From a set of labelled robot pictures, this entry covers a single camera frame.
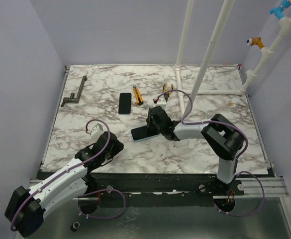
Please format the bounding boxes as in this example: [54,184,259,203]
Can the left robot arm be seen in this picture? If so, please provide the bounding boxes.
[4,131,124,238]

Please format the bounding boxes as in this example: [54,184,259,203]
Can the black smartphone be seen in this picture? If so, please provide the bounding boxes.
[118,93,132,115]

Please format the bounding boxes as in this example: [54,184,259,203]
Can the yellow utility knife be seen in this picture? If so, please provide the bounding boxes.
[133,85,143,106]

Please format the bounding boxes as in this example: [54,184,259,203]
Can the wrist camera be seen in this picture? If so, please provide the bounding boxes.
[87,123,103,142]
[153,97,167,109]

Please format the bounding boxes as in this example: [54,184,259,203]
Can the white PVC pipe frame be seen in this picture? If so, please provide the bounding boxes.
[181,0,291,117]

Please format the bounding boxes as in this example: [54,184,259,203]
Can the yellow handled pliers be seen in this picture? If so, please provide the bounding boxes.
[163,83,174,102]

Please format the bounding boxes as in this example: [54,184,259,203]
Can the blue cased phone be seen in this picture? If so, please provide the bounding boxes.
[130,125,160,142]

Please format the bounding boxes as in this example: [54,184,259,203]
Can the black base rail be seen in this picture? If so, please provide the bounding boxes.
[35,170,285,209]

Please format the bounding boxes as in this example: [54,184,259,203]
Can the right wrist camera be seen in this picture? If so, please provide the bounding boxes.
[153,97,167,109]

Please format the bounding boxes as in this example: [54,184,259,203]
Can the dark metal crank handle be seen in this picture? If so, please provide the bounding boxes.
[60,76,88,107]

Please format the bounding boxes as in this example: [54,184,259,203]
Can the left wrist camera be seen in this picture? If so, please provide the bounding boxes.
[87,123,103,142]

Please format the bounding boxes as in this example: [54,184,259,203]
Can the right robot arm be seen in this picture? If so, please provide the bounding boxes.
[146,106,247,195]

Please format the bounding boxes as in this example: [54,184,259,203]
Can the small black ring knob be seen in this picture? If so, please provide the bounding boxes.
[70,222,80,232]

